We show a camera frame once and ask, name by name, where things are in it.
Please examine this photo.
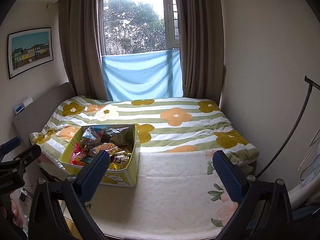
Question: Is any pink striped snack bag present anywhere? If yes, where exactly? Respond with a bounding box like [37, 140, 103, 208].
[71, 142, 87, 166]

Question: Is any blue white snack bag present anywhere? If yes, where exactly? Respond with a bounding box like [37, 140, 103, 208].
[81, 126, 105, 145]

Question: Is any yellow black snack bag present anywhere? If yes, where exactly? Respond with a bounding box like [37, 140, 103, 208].
[108, 152, 131, 170]

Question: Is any person's left hand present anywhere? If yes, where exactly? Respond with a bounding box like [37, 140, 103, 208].
[0, 198, 23, 228]

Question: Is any grey headboard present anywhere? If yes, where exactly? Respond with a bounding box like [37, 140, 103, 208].
[12, 82, 75, 147]

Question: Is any waffle print snack bag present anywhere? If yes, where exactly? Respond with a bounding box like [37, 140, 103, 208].
[93, 142, 121, 155]

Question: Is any grey silver snack bag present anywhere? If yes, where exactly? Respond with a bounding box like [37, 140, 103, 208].
[101, 127, 129, 146]

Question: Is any framed landscape picture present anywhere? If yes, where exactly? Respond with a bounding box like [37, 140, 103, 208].
[7, 27, 54, 79]

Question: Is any green yellow storage box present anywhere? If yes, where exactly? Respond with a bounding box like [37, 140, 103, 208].
[60, 124, 140, 187]

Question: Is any striped floral blanket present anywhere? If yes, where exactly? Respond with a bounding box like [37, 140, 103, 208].
[29, 95, 259, 166]

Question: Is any brown left curtain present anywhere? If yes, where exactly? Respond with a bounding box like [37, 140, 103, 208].
[58, 0, 108, 101]

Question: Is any brown curtain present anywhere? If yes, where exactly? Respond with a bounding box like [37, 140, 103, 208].
[177, 0, 225, 103]
[58, 0, 108, 101]

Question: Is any light blue hanging cloth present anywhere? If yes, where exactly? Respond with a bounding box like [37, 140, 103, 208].
[102, 49, 183, 101]

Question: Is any brown right curtain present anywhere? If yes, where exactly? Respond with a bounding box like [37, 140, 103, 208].
[177, 0, 225, 103]

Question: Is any black cable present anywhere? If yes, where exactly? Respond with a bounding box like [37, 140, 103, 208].
[254, 76, 320, 179]

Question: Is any window frame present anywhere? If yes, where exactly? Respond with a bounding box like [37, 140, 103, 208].
[99, 0, 179, 55]

